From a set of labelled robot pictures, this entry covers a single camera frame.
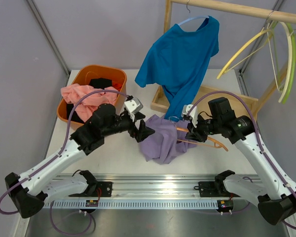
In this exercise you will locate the wooden clothes rack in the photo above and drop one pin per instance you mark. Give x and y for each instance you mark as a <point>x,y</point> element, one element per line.
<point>161,104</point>

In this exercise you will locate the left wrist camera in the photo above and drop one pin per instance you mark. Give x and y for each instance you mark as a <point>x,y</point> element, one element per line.
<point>132,105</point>

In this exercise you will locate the light blue hanger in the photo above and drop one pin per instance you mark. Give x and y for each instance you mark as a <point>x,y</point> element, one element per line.
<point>190,17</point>

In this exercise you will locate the lilac t shirt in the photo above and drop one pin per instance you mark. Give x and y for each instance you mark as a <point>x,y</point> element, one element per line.
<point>167,142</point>

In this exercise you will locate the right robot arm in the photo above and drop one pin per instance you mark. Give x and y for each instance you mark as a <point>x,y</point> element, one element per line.
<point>276,198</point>

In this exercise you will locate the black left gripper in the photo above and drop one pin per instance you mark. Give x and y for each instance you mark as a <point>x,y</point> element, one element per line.
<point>143,132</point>

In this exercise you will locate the black t shirt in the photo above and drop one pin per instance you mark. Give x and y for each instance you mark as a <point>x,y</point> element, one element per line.
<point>100,83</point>

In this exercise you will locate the pink t shirt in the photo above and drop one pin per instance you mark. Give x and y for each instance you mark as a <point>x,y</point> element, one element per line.
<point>73,93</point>

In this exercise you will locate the aluminium mounting rail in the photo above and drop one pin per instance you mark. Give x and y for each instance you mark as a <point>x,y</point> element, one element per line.
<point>153,206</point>

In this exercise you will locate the lime green hanger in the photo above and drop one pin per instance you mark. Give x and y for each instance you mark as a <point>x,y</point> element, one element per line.
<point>286,86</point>

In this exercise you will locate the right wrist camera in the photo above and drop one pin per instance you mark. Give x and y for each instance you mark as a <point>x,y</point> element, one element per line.
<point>189,112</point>

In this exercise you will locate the orange plastic basket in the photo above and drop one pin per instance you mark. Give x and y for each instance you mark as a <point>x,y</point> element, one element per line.
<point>84,77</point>

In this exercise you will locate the orange t shirt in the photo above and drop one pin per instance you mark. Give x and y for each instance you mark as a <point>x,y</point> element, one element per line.
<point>117,86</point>

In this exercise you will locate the blue t shirt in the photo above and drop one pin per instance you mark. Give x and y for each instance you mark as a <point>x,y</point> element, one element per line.
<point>178,62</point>

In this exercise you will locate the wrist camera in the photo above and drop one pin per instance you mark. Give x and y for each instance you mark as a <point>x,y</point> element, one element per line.
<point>132,105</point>
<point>189,112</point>

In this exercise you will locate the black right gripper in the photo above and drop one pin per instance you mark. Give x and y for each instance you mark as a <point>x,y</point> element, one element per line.
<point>190,135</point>

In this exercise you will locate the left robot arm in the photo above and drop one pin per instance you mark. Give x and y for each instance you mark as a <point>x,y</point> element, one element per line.
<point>31,190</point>

